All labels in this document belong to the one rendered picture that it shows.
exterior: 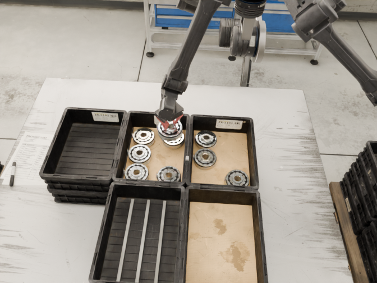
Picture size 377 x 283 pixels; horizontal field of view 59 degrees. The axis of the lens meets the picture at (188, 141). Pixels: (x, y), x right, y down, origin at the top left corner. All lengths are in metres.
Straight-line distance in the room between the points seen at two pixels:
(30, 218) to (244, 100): 1.30
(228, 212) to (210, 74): 2.06
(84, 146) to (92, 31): 2.43
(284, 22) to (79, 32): 2.12
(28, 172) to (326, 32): 1.43
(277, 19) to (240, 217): 2.27
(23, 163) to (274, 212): 1.24
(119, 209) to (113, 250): 0.18
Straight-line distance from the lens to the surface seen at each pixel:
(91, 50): 3.68
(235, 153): 1.61
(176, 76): 1.17
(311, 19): 1.07
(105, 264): 1.36
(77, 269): 1.52
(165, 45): 3.42
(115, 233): 1.40
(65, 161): 1.63
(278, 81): 3.36
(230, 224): 1.41
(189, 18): 3.26
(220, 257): 1.35
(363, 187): 2.26
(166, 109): 1.19
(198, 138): 1.60
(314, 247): 1.61
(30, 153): 1.90
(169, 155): 1.57
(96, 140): 1.68
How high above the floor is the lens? 2.09
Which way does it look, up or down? 51 degrees down
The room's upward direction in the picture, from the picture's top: 3 degrees clockwise
